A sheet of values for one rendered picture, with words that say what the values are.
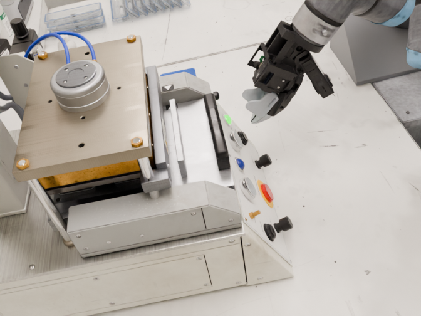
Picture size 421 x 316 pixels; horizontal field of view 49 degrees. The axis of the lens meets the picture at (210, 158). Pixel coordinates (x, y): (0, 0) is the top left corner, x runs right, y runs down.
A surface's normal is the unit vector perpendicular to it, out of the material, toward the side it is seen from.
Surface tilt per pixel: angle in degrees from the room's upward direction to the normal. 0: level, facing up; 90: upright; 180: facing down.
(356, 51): 45
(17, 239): 0
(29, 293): 90
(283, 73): 89
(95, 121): 0
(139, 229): 90
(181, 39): 0
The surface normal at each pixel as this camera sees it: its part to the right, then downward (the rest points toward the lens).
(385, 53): 0.05, 0.02
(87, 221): -0.12, -0.67
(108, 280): 0.14, 0.72
